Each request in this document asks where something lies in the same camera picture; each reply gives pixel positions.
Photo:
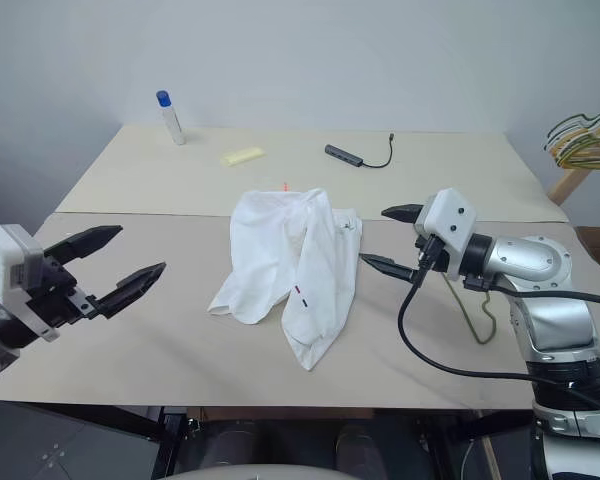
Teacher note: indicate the black table frame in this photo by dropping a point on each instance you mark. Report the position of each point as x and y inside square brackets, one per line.
[170, 440]

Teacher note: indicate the grey robot torso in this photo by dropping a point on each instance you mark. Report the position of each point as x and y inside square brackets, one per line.
[252, 472]

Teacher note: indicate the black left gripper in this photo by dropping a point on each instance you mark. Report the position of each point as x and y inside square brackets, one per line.
[60, 300]

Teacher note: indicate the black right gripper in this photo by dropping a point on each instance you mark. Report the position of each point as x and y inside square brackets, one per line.
[432, 257]

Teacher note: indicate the wooden clothes rack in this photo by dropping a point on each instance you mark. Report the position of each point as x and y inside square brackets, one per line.
[567, 185]

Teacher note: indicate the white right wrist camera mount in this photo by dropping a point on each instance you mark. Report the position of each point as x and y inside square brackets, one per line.
[447, 215]

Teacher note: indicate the light beige table sheet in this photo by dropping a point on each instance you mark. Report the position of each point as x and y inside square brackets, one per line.
[130, 190]

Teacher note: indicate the white garment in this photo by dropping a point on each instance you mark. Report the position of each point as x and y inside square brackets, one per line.
[260, 250]

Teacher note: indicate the orange clothes hanger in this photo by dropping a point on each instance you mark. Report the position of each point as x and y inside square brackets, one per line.
[463, 312]

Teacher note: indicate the grey-beige table sheet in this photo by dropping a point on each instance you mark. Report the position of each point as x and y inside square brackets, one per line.
[155, 360]

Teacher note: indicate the white tube with blue cap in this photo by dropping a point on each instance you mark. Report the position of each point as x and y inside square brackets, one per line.
[172, 122]

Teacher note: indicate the thin wooden stick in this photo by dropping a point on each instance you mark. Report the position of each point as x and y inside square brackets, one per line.
[489, 450]

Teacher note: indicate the pale yellow block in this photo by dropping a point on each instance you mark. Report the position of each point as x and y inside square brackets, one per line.
[242, 156]

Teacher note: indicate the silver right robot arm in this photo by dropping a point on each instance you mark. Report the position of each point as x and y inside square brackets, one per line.
[530, 260]

